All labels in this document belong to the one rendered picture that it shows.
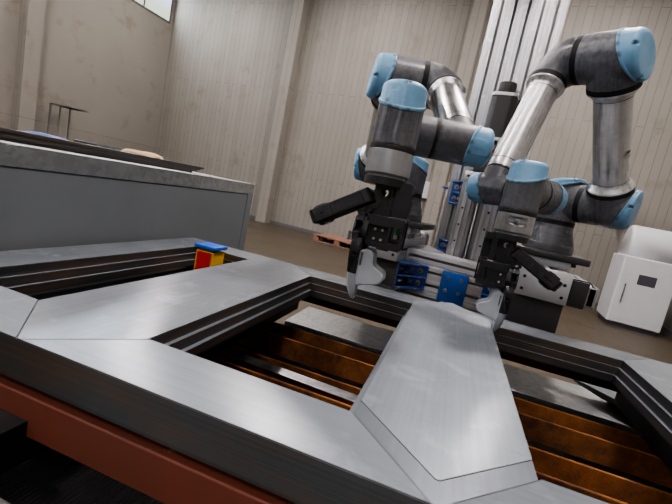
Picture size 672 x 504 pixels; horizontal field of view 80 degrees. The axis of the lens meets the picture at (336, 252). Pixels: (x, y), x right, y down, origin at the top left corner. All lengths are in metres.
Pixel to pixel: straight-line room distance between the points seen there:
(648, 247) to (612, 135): 6.12
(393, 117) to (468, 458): 0.47
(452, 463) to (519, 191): 0.60
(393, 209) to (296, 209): 9.39
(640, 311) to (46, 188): 7.09
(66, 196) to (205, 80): 11.37
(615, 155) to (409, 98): 0.75
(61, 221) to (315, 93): 9.49
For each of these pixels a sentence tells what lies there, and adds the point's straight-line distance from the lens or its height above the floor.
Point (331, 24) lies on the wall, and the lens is 10.71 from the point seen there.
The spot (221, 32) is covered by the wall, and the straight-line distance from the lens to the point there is 12.40.
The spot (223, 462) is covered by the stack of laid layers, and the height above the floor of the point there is 0.82.
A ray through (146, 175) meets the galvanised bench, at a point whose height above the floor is 1.03.
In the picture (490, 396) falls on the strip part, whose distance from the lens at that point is 0.60.
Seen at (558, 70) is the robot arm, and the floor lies 1.49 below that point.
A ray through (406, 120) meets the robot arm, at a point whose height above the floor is 1.21.
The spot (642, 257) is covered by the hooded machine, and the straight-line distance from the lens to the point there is 7.28.
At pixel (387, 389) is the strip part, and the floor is 0.86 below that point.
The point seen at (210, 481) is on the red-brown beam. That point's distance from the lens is 0.44.
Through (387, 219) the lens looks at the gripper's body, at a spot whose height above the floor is 1.06.
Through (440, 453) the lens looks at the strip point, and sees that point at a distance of 0.43.
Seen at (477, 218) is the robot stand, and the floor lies 1.09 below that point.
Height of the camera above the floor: 1.08
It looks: 8 degrees down
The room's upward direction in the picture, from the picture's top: 12 degrees clockwise
